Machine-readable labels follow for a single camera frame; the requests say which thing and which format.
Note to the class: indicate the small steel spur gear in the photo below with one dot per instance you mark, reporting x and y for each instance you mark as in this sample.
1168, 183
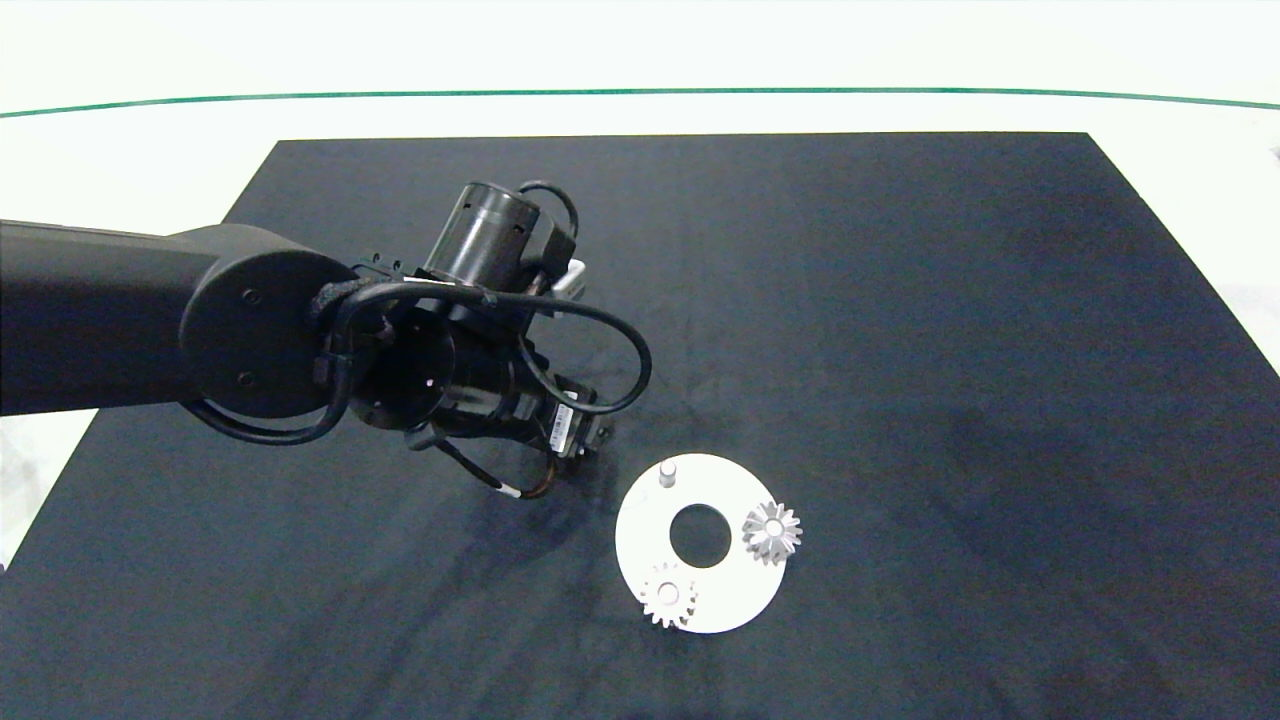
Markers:
684, 597
787, 535

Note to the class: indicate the dark table mat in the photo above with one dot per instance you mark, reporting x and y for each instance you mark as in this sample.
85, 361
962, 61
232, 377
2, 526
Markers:
950, 350

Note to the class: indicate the round white pin plate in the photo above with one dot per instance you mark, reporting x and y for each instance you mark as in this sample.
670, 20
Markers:
640, 530

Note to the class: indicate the boxy wrist camera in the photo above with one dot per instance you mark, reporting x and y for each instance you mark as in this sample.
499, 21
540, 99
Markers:
568, 278

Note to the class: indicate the green tape line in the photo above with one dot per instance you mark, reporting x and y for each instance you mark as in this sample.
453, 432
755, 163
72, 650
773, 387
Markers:
640, 91

